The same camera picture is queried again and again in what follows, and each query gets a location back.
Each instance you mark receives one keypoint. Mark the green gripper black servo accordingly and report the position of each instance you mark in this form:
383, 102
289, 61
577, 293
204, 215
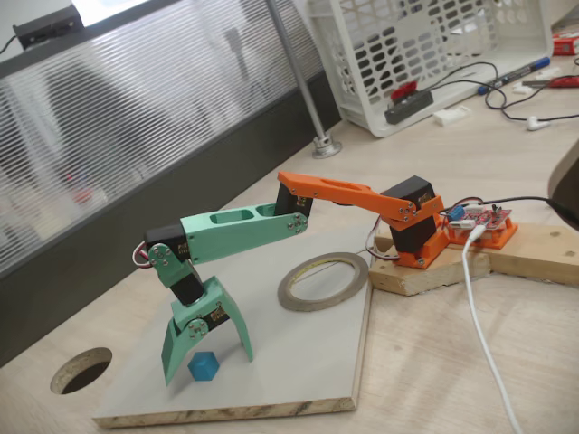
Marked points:
220, 302

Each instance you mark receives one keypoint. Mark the blue cube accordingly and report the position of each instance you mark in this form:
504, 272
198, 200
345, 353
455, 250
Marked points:
204, 367

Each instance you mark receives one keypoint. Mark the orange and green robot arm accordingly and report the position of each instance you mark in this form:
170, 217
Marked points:
235, 230

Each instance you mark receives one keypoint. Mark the grey wooden board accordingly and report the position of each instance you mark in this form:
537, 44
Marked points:
294, 352

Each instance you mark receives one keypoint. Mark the ribbed translucent desk partition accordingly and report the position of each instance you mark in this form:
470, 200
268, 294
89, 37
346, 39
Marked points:
113, 135

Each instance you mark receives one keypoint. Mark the wooden base block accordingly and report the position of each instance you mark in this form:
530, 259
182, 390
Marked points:
434, 276

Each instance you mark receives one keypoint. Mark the metal pole with foot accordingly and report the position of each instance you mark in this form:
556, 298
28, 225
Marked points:
305, 90

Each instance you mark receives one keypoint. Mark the red circuit board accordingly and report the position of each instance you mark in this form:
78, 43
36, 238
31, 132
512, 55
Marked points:
490, 217

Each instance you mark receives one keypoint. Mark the orange circuit board holder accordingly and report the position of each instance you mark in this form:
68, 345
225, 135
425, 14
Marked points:
502, 237

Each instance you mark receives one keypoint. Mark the white plastic part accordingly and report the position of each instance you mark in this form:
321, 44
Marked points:
452, 115

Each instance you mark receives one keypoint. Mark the long wooden plank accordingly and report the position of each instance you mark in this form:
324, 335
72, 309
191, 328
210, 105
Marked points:
534, 253

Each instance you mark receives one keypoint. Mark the black box device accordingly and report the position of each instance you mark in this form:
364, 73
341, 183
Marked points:
50, 25

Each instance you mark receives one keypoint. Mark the white earbud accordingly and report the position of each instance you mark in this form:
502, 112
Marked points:
534, 123

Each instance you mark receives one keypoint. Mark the dark rounded object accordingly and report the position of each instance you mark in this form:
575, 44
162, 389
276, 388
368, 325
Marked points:
567, 181

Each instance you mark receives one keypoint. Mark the small white plastic piece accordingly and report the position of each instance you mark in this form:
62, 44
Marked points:
524, 88

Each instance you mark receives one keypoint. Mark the blue marker pen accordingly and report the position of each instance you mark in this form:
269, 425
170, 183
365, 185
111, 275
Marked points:
515, 74

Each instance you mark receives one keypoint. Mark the white plastic basket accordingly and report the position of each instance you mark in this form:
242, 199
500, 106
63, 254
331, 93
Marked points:
497, 27

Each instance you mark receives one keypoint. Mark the red and white box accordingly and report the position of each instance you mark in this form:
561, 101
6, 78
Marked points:
567, 45

